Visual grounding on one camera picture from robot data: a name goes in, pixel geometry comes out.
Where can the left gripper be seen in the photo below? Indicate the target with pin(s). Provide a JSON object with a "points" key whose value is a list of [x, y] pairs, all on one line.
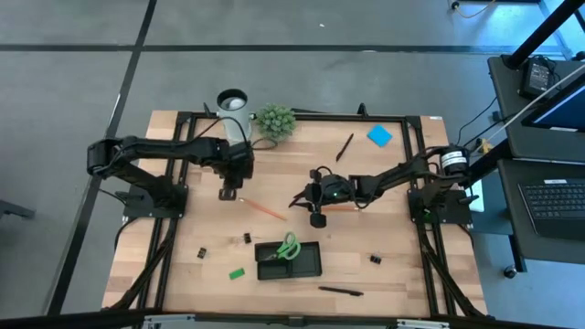
{"points": [[235, 160]]}

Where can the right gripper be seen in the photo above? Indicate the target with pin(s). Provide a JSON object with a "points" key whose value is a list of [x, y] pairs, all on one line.
{"points": [[333, 192]]}

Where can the orange wooden pencil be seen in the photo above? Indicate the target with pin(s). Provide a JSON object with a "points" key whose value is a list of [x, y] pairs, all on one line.
{"points": [[262, 209], [347, 208]]}

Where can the black binder clip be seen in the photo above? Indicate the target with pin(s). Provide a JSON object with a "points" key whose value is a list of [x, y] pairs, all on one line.
{"points": [[247, 238], [375, 259], [201, 253]]}

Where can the black pen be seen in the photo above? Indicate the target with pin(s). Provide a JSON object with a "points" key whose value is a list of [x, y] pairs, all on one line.
{"points": [[340, 290], [344, 147]]}

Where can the green eraser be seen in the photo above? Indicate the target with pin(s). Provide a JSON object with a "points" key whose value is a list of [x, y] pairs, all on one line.
{"points": [[237, 273]]}

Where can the blue sticky note pad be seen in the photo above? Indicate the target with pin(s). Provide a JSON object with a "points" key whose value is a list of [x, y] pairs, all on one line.
{"points": [[379, 135]]}

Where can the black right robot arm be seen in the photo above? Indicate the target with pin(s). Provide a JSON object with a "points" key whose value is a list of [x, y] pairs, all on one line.
{"points": [[393, 176]]}

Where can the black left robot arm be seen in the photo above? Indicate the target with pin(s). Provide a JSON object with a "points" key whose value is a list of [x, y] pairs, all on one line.
{"points": [[160, 148]]}

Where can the black mesh desk organizer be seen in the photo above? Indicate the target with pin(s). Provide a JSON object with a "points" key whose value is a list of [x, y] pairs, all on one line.
{"points": [[306, 265]]}

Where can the small green potted plant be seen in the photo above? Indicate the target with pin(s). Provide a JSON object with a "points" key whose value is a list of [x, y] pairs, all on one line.
{"points": [[275, 122]]}

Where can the white cylindrical cup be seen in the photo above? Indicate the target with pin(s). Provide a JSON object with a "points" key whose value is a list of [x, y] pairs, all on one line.
{"points": [[233, 107]]}

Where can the yellow connector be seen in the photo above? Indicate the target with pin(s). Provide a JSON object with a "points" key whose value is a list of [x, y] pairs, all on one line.
{"points": [[486, 146]]}

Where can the black diagonal strut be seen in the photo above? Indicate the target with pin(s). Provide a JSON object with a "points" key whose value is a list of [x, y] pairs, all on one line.
{"points": [[491, 160]]}

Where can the black crossbeam with silver brackets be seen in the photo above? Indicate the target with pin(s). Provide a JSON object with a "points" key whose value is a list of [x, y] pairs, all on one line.
{"points": [[68, 322]]}

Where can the black keyboard shelf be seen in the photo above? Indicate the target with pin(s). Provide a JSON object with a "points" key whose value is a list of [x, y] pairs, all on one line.
{"points": [[507, 173]]}

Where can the grey chair leg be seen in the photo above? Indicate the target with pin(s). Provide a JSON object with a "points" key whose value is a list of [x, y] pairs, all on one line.
{"points": [[16, 209]]}

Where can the black caster wheel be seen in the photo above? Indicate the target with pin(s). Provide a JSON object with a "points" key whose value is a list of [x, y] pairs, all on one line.
{"points": [[510, 272]]}

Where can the black monitor shelf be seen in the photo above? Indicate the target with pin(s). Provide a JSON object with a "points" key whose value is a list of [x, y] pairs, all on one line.
{"points": [[507, 105]]}

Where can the black keyboard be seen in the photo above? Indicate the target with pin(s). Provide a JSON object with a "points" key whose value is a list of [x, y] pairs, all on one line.
{"points": [[555, 201]]}

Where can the black power adapter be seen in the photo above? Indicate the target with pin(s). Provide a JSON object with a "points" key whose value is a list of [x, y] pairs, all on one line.
{"points": [[538, 77]]}

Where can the black computer monitor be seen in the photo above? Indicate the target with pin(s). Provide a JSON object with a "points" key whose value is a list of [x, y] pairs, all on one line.
{"points": [[564, 114]]}

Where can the thick black stand pole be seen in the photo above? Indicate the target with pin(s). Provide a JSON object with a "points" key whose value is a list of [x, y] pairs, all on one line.
{"points": [[544, 32]]}

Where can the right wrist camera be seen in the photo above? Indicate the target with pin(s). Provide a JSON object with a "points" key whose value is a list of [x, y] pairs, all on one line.
{"points": [[318, 220]]}

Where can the black aluminium table frame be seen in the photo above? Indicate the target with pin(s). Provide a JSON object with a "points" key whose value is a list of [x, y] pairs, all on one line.
{"points": [[320, 117]]}

